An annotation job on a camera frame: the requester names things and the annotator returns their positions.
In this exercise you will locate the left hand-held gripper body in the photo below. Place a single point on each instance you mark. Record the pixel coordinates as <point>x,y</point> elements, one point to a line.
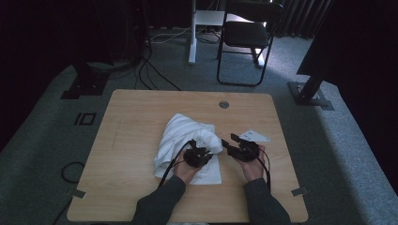
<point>197,157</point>

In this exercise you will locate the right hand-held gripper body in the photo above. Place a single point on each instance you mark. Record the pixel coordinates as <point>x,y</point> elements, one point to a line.
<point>245,151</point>

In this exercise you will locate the white cloth garment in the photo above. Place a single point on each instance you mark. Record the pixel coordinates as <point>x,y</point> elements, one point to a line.
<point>184,128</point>

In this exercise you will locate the person's left hand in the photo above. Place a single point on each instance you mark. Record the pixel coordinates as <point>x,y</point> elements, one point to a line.
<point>184,172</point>

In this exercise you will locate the person's right hand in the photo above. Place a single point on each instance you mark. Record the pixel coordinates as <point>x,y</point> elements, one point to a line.
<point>253,170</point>

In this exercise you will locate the grey table grommet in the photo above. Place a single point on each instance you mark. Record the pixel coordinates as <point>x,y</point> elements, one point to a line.
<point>223,104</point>

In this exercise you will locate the grey tape piece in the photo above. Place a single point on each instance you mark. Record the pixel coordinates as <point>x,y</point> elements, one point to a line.
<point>299,191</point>
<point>76,193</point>

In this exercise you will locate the black stand base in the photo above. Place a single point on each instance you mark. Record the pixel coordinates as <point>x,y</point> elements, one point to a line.
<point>308,93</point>
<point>86,84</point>

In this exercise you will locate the black folding chair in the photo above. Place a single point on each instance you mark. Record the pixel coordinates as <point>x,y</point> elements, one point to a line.
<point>245,34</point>

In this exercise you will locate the dark curtain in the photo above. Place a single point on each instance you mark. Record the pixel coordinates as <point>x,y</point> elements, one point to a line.
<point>300,18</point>

